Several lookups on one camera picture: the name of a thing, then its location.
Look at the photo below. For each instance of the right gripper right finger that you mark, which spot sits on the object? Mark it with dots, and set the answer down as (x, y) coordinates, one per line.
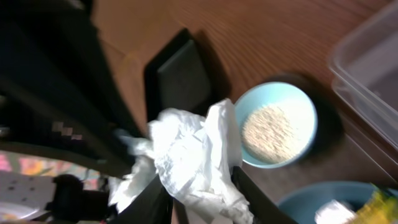
(263, 209)

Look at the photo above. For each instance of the white tissue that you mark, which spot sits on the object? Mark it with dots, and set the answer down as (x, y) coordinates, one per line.
(335, 212)
(193, 157)

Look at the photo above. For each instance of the clear plastic bin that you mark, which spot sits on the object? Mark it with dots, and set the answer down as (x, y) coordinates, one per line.
(365, 67)

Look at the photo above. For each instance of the dark blue plate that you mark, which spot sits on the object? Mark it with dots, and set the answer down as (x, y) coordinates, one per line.
(302, 204)

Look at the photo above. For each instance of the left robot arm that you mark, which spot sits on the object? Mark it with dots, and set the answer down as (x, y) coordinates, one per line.
(58, 97)

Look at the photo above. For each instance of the black plastic tray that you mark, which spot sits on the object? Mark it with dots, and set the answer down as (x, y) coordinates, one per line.
(177, 78)

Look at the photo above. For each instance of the yellow snack wrapper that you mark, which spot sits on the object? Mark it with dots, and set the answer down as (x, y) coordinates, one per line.
(381, 208)

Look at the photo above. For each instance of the light blue rice bowl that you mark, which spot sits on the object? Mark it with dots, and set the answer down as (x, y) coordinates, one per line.
(277, 122)

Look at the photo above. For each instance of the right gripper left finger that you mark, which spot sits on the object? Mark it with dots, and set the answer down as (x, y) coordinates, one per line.
(153, 205)

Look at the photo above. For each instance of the dark brown serving tray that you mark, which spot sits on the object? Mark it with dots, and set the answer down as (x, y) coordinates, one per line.
(343, 149)

